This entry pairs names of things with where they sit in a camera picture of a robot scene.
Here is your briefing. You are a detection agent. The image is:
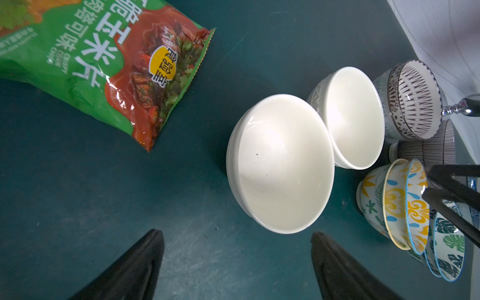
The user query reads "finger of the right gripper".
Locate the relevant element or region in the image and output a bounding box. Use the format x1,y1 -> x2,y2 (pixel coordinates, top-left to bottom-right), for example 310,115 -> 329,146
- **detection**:
421,164 -> 480,248

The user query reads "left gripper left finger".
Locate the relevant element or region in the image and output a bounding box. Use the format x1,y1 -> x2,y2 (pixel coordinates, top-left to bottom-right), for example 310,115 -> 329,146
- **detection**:
71,229 -> 165,300

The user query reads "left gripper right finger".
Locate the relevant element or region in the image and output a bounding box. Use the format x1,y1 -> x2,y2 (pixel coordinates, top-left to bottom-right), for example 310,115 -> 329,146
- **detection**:
311,232 -> 400,300

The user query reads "green leaf bowl back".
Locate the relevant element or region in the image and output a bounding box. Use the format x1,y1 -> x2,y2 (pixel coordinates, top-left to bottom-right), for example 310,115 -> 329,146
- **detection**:
433,211 -> 465,282

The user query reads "yellow blue ornament bowl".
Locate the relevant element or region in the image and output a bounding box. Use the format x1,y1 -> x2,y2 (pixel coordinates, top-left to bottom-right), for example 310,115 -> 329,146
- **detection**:
383,159 -> 430,256

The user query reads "purple striped bowl front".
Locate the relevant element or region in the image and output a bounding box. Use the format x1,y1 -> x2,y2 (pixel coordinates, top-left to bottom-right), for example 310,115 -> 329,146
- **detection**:
388,119 -> 456,173

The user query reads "yellow flower bowl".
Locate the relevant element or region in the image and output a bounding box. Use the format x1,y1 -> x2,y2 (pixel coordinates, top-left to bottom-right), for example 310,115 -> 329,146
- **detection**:
356,164 -> 391,240

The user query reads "white maroon leaf bowl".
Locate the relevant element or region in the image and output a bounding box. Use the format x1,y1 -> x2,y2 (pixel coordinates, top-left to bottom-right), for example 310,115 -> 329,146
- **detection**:
386,59 -> 442,141

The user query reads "cream plain bowl back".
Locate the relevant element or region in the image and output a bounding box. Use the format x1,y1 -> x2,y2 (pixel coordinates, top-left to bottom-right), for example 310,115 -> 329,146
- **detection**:
307,66 -> 385,170

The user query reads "cream plain bowl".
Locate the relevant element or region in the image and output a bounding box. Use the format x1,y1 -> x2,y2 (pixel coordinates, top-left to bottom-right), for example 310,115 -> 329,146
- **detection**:
226,94 -> 335,235
307,66 -> 385,170

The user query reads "chrome glass holder stand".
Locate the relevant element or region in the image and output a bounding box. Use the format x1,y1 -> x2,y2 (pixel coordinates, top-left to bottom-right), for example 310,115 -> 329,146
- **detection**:
442,94 -> 480,118

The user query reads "cream plain bowl front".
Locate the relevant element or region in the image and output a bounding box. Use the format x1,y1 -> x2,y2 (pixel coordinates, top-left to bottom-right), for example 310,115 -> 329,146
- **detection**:
226,94 -> 335,235

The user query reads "green snack bag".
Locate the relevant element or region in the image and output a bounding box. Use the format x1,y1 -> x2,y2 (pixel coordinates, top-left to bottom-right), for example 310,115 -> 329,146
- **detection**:
1,1 -> 214,150

